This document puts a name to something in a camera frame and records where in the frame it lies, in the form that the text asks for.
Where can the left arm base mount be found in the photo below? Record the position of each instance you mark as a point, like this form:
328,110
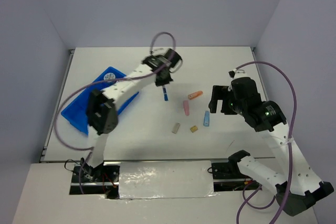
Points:
104,183

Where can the blue white whiteboard marker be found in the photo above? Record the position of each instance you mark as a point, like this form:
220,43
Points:
165,93

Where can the silver foil sheet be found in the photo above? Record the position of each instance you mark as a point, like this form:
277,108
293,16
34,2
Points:
165,180

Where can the pink correction tape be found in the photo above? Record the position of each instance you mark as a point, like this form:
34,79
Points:
186,107

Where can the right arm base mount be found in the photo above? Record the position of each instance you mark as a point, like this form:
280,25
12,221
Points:
226,177

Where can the blue cleaning gel jar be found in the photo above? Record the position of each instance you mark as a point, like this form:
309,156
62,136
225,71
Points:
110,76

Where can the light blue correction tape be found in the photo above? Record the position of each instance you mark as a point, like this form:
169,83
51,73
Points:
206,119

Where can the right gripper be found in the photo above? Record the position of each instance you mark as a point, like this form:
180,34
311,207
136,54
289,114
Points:
220,92

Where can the blue plastic divided tray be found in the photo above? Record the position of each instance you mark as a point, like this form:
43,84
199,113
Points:
75,112

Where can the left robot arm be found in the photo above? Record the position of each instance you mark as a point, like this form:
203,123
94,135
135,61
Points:
103,105

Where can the small tan eraser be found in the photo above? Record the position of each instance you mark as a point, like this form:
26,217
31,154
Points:
193,129

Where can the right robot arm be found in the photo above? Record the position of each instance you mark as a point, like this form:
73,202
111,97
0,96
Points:
298,187

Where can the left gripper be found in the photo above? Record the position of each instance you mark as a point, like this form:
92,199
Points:
163,81

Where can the grey eraser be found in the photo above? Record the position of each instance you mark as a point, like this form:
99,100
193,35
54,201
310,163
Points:
175,128

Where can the orange correction tape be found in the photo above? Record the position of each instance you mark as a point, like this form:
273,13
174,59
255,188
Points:
194,95

